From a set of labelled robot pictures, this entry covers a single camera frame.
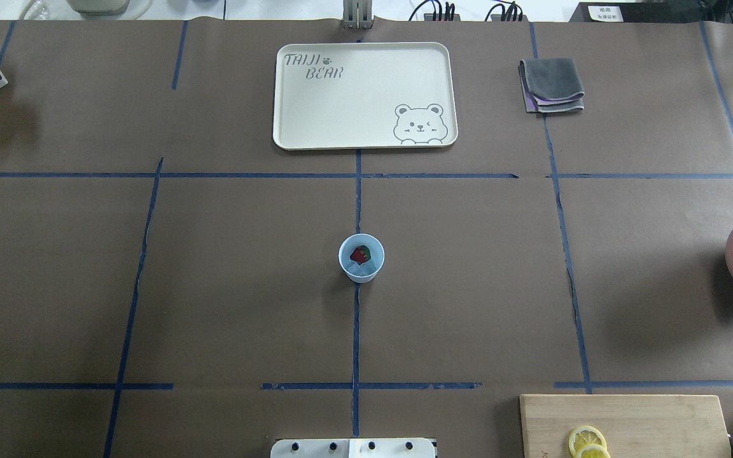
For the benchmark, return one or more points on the folded grey cloth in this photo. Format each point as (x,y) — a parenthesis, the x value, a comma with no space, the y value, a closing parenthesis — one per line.
(551,86)

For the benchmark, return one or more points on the aluminium frame post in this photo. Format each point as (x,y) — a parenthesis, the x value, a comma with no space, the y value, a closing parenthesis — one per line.
(357,14)

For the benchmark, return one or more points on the clear ice cube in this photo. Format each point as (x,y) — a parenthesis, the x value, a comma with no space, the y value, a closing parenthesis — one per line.
(366,270)

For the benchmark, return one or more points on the light blue plastic cup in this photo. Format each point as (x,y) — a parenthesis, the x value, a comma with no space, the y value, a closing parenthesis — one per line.
(361,239)

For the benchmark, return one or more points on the lemon slice stack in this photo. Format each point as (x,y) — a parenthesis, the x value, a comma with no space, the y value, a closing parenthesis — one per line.
(587,441)

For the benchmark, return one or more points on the bamboo cutting board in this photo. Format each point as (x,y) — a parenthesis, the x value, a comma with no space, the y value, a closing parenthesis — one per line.
(640,425)

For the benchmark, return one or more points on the red strawberry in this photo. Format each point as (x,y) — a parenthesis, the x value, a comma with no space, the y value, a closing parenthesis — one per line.
(360,255)

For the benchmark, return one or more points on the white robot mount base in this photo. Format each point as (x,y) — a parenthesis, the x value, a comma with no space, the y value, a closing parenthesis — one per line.
(355,447)

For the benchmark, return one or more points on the cream bear serving tray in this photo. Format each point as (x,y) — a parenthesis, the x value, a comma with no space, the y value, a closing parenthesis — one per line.
(363,96)

